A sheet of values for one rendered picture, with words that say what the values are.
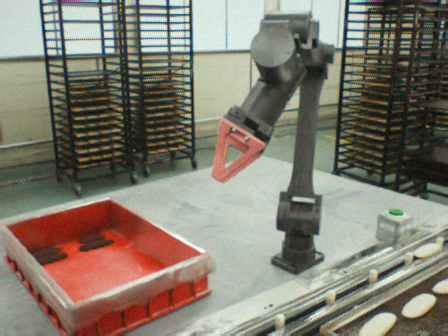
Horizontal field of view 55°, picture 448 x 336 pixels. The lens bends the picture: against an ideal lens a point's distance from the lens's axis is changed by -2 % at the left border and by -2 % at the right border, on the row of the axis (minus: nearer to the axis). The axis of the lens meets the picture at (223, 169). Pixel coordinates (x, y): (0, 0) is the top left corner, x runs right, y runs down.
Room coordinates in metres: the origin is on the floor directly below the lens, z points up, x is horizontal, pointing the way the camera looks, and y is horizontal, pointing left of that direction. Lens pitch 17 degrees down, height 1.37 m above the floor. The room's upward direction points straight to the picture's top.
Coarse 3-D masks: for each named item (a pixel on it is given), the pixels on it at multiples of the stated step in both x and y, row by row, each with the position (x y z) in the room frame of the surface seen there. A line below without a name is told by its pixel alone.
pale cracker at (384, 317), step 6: (372, 318) 0.65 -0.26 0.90; (378, 318) 0.64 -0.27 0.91; (384, 318) 0.64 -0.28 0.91; (390, 318) 0.64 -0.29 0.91; (366, 324) 0.63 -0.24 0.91; (372, 324) 0.62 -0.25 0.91; (378, 324) 0.62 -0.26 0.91; (384, 324) 0.62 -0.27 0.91; (390, 324) 0.62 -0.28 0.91; (360, 330) 0.62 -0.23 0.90; (366, 330) 0.61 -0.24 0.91; (372, 330) 0.61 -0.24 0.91; (378, 330) 0.60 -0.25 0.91; (384, 330) 0.61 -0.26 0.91
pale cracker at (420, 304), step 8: (416, 296) 0.71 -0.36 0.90; (424, 296) 0.70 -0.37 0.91; (432, 296) 0.70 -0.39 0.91; (408, 304) 0.68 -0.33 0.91; (416, 304) 0.67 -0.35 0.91; (424, 304) 0.67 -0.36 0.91; (432, 304) 0.68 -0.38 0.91; (408, 312) 0.66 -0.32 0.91; (416, 312) 0.65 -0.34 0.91; (424, 312) 0.66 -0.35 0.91
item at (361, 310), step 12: (444, 264) 0.85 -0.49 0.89; (420, 276) 0.80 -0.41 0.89; (432, 276) 0.81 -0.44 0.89; (444, 276) 0.80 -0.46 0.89; (396, 288) 0.75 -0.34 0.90; (408, 288) 0.76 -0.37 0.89; (420, 288) 0.75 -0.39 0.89; (372, 300) 0.71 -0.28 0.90; (384, 300) 0.72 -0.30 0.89; (396, 300) 0.72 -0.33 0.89; (408, 300) 0.71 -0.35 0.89; (348, 312) 0.67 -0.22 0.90; (360, 312) 0.68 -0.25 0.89; (372, 312) 0.68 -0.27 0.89; (384, 312) 0.68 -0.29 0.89; (396, 312) 0.68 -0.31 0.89; (336, 324) 0.65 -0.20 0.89; (348, 324) 0.65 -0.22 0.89; (396, 324) 0.64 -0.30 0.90; (432, 324) 0.62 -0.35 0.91
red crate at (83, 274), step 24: (120, 240) 1.11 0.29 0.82; (48, 264) 0.97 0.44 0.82; (72, 264) 0.97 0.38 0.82; (96, 264) 0.98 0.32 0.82; (120, 264) 0.98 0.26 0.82; (144, 264) 0.98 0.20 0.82; (72, 288) 0.86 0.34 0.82; (96, 288) 0.87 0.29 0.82; (192, 288) 0.82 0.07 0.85; (48, 312) 0.75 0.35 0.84; (120, 312) 0.71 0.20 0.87; (144, 312) 0.74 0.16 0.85; (168, 312) 0.78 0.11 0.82
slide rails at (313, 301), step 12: (432, 240) 1.05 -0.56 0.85; (444, 240) 1.06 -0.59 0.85; (384, 264) 0.93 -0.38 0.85; (396, 264) 0.93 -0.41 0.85; (408, 264) 0.93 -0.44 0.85; (360, 276) 0.87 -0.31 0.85; (336, 288) 0.83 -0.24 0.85; (348, 288) 0.83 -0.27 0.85; (312, 300) 0.78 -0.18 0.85; (324, 300) 0.78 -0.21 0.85; (288, 312) 0.74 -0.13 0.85; (300, 312) 0.74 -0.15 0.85; (264, 324) 0.70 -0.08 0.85; (288, 324) 0.70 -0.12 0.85
